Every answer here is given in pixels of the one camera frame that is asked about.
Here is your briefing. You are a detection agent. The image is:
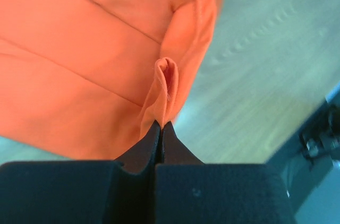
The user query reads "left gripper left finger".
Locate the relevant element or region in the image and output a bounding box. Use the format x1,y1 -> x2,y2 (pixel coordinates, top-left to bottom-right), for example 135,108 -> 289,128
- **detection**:
115,121 -> 162,174

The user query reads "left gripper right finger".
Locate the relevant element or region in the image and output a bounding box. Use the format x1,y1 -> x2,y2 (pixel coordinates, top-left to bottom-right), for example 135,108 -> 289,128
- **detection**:
161,122 -> 203,165

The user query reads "orange t-shirt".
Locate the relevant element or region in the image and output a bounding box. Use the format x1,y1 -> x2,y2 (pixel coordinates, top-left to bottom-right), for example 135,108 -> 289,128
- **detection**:
1,0 -> 223,159

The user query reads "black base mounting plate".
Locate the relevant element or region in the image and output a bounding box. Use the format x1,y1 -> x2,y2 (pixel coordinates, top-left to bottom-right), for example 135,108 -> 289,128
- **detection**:
267,85 -> 339,223

